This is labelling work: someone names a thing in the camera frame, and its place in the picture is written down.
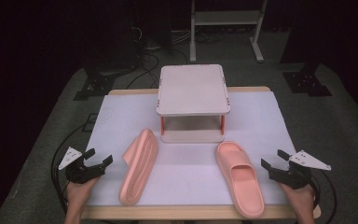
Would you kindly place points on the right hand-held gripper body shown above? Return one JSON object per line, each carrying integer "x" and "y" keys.
{"x": 295, "y": 175}

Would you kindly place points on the person's right hand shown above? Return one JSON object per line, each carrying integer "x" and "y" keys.
{"x": 300, "y": 199}

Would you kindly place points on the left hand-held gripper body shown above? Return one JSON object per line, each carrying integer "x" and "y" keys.
{"x": 80, "y": 172}

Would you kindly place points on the person's left hand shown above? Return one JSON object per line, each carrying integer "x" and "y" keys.
{"x": 79, "y": 194}

